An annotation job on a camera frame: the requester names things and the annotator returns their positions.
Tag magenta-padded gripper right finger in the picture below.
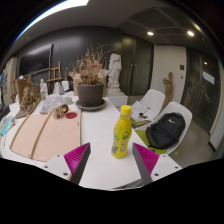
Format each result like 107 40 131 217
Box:
131 142 184 186

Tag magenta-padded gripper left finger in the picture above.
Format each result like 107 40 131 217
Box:
41 142 92 185

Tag yellow drink bottle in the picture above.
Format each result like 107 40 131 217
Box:
110 104 133 160

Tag green seat mat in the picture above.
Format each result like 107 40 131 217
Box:
134 129 168 156

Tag black backpack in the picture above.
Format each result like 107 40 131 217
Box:
145 112 186 150

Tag pale wooden board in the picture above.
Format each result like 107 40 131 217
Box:
9 110 83 163

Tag flat round red coaster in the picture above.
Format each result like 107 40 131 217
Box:
65 111 78 120

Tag stack of papers and books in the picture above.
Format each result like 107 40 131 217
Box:
129 100 155 129

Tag cream spotted mug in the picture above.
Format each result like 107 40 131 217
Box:
51 103 70 120

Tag grey plant saucer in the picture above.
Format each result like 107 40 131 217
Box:
74 98 107 112

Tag printed paper sheets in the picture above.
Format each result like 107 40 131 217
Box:
39 94 66 114

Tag white moulded chair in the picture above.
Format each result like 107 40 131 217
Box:
143 101 194 156
134 88 166 121

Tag dry plant in grey pot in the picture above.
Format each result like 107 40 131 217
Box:
66 44 109 108

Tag grey conical flask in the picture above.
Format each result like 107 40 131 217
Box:
53 81 65 96

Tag wooden figure sculpture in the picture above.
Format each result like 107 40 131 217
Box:
162 71 174 108

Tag small white figurine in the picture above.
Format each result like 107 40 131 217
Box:
39 78 49 94

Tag wooden easel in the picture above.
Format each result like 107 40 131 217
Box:
46 61 63 94

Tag white plaster bust statue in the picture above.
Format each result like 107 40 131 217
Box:
105 53 129 108

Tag pale canvas panel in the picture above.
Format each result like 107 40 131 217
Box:
1 58 18 106

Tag black wall screen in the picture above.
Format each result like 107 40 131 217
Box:
18 43 54 78

